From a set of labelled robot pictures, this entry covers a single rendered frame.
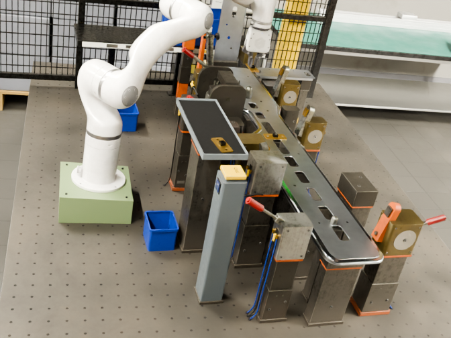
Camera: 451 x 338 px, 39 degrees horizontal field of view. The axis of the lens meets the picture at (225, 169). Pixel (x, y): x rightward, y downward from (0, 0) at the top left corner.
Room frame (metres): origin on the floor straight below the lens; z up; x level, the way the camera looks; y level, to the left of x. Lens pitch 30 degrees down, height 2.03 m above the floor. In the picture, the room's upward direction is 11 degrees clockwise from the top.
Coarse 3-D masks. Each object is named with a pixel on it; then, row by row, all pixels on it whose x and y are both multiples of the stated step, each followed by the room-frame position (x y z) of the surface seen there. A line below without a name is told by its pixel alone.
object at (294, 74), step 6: (264, 72) 2.71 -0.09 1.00; (270, 72) 2.72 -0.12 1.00; (276, 72) 2.74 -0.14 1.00; (294, 72) 2.78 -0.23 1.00; (300, 72) 2.80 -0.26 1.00; (270, 78) 2.68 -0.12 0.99; (276, 78) 2.69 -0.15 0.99; (288, 78) 2.71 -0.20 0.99; (294, 78) 2.72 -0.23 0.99; (300, 78) 2.73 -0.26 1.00; (306, 78) 2.74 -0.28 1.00; (312, 78) 2.76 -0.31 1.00
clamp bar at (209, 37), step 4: (208, 32) 2.47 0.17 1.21; (204, 36) 2.45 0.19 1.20; (208, 36) 2.44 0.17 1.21; (212, 36) 2.44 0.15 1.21; (216, 36) 2.46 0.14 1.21; (208, 40) 2.44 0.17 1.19; (212, 40) 2.44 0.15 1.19; (208, 44) 2.44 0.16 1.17; (212, 44) 2.44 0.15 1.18; (208, 48) 2.44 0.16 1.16; (212, 48) 2.44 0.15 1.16; (208, 52) 2.44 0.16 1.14; (212, 52) 2.45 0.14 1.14; (208, 56) 2.44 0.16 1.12; (212, 56) 2.45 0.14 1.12; (208, 60) 2.44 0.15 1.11; (212, 60) 2.45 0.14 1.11; (208, 64) 2.44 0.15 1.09; (212, 64) 2.45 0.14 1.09
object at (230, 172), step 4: (220, 168) 1.51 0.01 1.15; (224, 168) 1.50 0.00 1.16; (228, 168) 1.51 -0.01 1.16; (232, 168) 1.51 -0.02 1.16; (236, 168) 1.52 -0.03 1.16; (240, 168) 1.52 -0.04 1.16; (224, 172) 1.48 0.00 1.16; (228, 172) 1.49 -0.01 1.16; (232, 172) 1.49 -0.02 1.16; (236, 172) 1.49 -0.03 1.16; (240, 172) 1.50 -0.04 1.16; (224, 176) 1.48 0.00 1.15; (228, 176) 1.47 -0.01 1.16; (232, 176) 1.47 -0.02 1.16; (236, 176) 1.48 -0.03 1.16; (240, 176) 1.48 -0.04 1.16; (244, 176) 1.48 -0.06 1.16
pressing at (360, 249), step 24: (240, 72) 2.65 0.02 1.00; (264, 96) 2.44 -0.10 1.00; (264, 120) 2.21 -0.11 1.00; (288, 144) 2.04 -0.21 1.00; (288, 168) 1.86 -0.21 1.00; (312, 168) 1.90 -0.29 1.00; (288, 192) 1.70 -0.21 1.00; (336, 192) 1.77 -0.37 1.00; (312, 216) 1.60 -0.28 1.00; (336, 240) 1.50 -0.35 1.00; (360, 240) 1.52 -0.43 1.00; (336, 264) 1.40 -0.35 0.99; (360, 264) 1.42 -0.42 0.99
